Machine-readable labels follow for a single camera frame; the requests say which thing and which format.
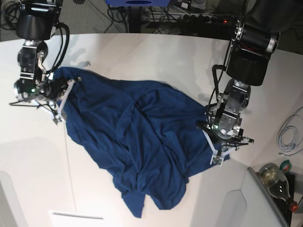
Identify black table leg post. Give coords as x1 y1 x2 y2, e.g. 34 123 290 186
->
128 7 142 33

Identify light blue coiled cable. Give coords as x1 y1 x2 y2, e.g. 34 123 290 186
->
277 112 303 156

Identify clear glass bottle red cap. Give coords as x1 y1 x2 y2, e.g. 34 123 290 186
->
258 163 298 212

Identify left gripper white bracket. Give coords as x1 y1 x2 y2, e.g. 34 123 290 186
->
196 121 254 166

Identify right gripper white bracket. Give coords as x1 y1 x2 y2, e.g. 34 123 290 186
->
9 77 82 125

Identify blue plastic crate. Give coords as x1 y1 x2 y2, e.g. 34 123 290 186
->
106 0 176 7

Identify green tape roll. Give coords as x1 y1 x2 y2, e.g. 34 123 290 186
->
279 160 292 173

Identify dark blue t-shirt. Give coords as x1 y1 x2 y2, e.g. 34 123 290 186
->
53 67 230 218

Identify black power strip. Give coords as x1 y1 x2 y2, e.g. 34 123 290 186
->
181 14 236 25

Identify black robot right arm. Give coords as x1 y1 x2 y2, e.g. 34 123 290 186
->
10 0 81 124

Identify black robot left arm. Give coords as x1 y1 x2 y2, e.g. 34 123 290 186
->
197 0 303 165

